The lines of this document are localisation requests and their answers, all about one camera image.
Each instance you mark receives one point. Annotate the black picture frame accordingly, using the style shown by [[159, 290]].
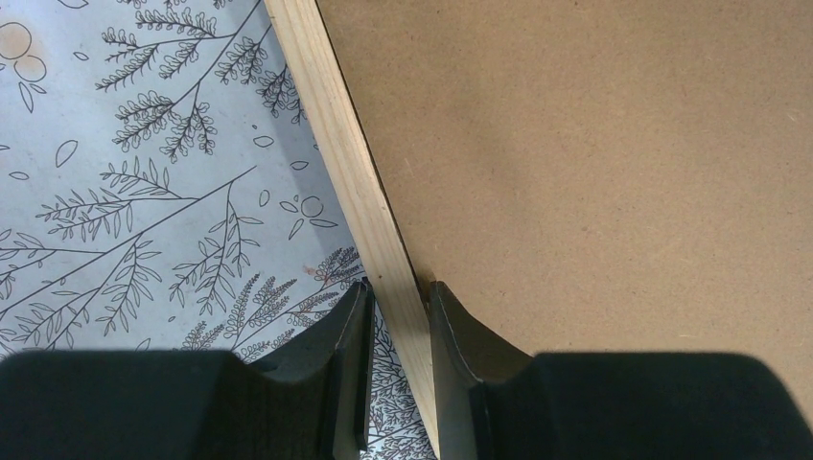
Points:
[[620, 189]]

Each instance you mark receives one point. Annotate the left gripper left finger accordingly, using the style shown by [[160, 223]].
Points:
[[318, 406]]

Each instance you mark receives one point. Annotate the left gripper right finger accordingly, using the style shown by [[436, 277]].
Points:
[[467, 357]]

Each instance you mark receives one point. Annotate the floral table mat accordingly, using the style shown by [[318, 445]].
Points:
[[161, 184]]

